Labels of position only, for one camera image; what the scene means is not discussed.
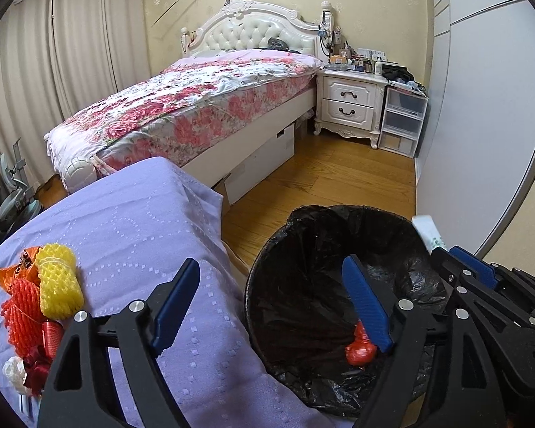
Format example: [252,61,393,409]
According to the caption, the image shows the white storage box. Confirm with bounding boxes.
[225,124,296,206]

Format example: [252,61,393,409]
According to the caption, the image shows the red plastic wrapper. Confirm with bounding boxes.
[24,348,52,395]

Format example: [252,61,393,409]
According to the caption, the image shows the bed with floral quilt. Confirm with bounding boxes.
[47,0,335,206]

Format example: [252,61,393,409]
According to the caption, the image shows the grey desk chair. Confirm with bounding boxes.
[0,140,43,233]

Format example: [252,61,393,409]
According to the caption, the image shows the cluster of toiletry bottles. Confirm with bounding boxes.
[323,31,388,74]

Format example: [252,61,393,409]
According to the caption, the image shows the orange crumpled wrapper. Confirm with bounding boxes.
[0,247,43,295]

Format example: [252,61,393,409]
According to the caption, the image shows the pink bed sheet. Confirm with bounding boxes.
[178,49,322,72]

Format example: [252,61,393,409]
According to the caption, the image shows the dark clothes pile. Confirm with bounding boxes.
[381,66,429,94]

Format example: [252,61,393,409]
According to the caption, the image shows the white sliding wardrobe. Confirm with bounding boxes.
[412,0,535,268]

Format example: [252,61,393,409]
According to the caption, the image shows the white squeeze tube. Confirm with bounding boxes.
[411,215,449,253]

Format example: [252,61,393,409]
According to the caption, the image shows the white nightstand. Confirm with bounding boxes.
[313,69,388,149]

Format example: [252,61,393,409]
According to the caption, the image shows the black trash bin with bag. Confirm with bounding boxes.
[244,204,455,420]

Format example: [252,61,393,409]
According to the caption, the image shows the beige curtain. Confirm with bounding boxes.
[0,0,159,188]

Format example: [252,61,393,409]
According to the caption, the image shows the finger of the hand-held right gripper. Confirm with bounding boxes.
[430,247,535,328]
[448,245,513,290]

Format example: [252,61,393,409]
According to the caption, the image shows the floral bedspread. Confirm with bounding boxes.
[47,53,324,174]

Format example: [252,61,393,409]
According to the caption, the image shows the red crumpled plastic ball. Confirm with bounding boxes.
[345,321,377,366]

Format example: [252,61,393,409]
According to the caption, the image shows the clear plastic drawer unit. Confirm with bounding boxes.
[378,84,429,159]

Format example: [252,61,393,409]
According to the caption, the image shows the red foam fruit net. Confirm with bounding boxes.
[1,277,45,358]

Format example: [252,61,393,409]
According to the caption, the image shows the yellow foam fruit net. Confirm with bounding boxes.
[36,243,85,321]

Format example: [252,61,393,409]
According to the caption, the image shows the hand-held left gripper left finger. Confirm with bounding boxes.
[38,258,201,428]

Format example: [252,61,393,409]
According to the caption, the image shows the white foam fruit net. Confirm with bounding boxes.
[2,357,30,395]

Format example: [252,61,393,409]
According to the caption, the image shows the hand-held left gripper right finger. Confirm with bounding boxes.
[341,255,506,428]

